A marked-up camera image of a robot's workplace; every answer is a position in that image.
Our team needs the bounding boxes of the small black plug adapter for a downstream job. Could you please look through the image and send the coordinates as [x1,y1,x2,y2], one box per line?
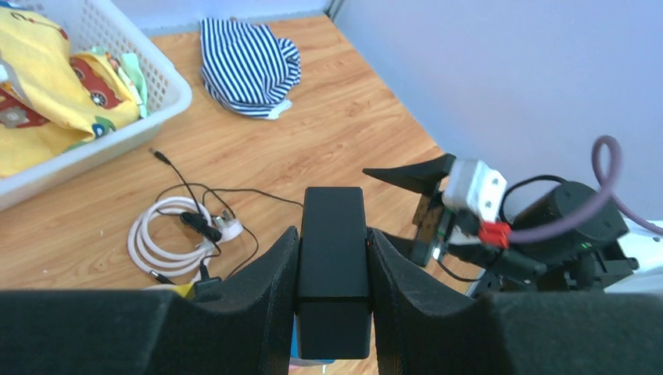
[179,212,222,243]

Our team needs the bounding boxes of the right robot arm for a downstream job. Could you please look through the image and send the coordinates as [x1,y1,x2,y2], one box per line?
[364,154,643,298]

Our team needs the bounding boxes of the blue white striped cloth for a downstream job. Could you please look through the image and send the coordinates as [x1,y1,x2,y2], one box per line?
[200,18,302,120]

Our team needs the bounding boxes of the thin black adapter cable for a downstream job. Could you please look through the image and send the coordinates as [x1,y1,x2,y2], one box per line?
[147,148,306,286]

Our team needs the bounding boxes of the blue cube socket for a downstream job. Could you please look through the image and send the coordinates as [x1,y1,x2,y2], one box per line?
[289,320,335,370]

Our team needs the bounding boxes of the yellow cube socket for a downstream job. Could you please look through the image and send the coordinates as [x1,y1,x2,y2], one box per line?
[167,283,195,300]

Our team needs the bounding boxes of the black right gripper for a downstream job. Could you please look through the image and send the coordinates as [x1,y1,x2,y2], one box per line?
[362,154,548,290]

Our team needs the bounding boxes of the yellow patterned clothes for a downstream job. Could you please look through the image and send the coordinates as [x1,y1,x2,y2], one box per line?
[1,1,149,178]

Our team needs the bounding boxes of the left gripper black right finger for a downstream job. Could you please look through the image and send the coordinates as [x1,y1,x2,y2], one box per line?
[367,230,662,374]

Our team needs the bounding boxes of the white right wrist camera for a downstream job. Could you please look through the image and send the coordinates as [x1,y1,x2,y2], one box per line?
[442,159,507,223]

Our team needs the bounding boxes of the white plastic basket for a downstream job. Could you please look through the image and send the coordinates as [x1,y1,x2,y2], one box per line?
[1,1,192,209]

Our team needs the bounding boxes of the black power adapter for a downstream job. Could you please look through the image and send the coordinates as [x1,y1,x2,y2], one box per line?
[296,187,372,360]

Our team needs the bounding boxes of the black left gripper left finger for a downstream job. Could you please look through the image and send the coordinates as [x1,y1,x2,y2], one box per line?
[1,227,299,374]

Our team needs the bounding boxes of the coiled pink cable with plug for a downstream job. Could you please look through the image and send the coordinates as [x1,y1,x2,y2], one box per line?
[127,196,245,280]

